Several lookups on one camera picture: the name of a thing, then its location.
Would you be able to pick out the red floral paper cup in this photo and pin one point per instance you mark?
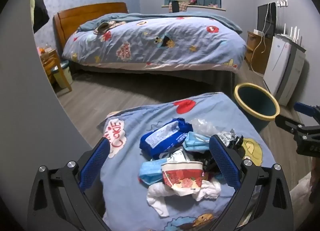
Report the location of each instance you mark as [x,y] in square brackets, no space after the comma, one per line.
[182,174]

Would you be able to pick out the wooden bed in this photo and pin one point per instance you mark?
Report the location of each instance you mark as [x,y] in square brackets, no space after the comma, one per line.
[82,13]

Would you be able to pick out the dark hanging clothing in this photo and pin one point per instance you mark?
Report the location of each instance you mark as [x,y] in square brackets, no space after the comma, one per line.
[41,13]

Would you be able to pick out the small cream bin green lid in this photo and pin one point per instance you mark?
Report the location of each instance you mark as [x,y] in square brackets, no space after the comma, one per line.
[62,76]

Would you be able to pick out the silver foil wrapper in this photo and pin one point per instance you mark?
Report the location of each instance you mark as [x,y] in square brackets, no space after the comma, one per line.
[228,138]

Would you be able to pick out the wooden nightstand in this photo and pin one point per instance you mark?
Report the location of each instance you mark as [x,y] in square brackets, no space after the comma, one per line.
[255,46]

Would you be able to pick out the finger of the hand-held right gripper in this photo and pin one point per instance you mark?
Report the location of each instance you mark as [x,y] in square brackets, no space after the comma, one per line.
[287,122]
[303,108]

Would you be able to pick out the printed blue cloth cover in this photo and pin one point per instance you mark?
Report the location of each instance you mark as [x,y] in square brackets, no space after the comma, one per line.
[127,196]

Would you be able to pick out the brown cloth item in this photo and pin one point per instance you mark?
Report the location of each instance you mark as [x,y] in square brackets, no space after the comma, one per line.
[103,26]

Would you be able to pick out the white power strip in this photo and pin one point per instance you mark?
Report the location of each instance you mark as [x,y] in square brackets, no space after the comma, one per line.
[258,31]

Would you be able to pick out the black monitor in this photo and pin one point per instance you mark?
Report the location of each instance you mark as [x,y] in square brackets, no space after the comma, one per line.
[263,19]

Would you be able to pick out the wooden side table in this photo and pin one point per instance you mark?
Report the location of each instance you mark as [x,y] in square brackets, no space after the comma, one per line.
[48,62]

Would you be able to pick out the clear plastic bag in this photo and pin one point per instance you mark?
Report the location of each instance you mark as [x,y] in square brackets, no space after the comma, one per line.
[205,127]

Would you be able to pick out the white air purifier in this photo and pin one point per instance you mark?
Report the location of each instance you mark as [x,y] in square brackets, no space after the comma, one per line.
[278,71]

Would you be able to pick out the plaid cloth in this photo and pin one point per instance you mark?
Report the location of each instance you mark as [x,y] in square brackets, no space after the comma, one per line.
[183,6]

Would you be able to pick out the teal bin with yellow rim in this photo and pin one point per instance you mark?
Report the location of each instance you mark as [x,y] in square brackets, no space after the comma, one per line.
[257,103]

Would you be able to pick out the white tissue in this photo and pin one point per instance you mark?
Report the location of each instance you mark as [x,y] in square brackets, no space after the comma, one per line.
[160,196]

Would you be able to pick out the white router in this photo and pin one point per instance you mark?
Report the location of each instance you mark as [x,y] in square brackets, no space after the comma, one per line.
[291,33]

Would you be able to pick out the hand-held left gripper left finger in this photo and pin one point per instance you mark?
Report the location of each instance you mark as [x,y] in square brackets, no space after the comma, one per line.
[96,161]

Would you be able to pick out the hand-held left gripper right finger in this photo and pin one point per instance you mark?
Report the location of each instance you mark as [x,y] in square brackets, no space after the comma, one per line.
[222,161]

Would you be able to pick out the blue wet wipes packet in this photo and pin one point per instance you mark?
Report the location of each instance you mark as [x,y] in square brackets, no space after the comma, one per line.
[162,138]

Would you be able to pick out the blue face mask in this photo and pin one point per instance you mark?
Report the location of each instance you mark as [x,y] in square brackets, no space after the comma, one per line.
[196,142]
[150,172]

